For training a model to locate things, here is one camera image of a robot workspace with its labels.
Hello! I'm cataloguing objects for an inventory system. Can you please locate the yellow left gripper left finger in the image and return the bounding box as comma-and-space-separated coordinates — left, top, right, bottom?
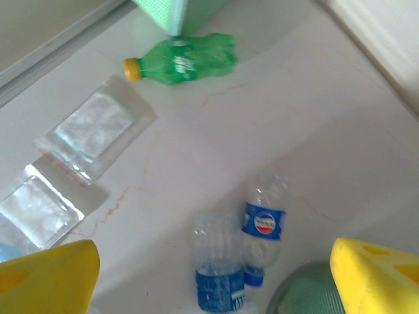
0, 239, 101, 314

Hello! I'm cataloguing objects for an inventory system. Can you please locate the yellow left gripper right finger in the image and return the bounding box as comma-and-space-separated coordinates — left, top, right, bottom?
329, 237, 419, 314

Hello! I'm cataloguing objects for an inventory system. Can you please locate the clear round waste bin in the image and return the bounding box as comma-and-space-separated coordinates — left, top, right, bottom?
266, 260, 346, 314

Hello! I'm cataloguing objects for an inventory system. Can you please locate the clear zip bag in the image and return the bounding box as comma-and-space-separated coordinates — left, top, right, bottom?
0, 163, 109, 250
32, 74, 158, 188

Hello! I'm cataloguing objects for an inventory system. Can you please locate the clear bottle round logo label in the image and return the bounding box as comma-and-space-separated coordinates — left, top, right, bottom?
241, 172, 293, 288

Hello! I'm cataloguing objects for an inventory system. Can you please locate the Pocari Sweat clear bottle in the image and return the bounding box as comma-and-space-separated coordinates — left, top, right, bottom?
191, 211, 259, 314

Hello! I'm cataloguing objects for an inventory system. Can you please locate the green bottle with yellow cap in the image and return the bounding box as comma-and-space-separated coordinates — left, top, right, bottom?
122, 32, 239, 86

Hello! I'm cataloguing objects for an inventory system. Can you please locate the mint green case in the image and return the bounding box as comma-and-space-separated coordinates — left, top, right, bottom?
130, 0, 227, 37

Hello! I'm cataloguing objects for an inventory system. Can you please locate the aluminium table edge rail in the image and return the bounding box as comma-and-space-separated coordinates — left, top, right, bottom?
0, 0, 137, 109

